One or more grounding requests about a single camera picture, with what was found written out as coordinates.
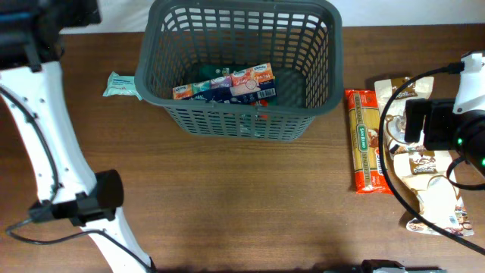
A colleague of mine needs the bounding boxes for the Pantree pouch white contents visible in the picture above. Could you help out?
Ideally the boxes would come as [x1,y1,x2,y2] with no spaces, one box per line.
[393,151,474,237]

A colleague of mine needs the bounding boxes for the colourful Kleenex tissue multipack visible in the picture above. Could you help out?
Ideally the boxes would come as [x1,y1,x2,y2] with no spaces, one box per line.
[172,63,277,105]

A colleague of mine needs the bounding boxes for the light blue tissue pack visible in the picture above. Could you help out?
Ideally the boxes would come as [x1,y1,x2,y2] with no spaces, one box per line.
[103,72,142,101]

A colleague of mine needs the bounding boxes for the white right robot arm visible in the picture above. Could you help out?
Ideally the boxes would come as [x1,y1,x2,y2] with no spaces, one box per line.
[405,51,484,173]

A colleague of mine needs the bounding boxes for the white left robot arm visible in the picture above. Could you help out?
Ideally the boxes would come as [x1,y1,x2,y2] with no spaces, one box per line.
[1,0,155,272]

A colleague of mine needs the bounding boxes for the San Remo spaghetti pack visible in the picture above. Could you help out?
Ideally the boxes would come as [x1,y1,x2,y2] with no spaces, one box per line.
[345,89,392,194]

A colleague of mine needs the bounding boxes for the Pantree pouch dark contents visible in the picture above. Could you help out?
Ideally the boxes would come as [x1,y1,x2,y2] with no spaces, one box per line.
[374,77,434,156]

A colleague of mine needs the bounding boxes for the black base at table edge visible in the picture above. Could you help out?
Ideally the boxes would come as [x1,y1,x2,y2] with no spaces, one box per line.
[324,259,448,273]

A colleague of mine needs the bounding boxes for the grey plastic basket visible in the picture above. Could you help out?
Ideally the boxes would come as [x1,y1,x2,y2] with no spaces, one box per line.
[135,0,344,141]

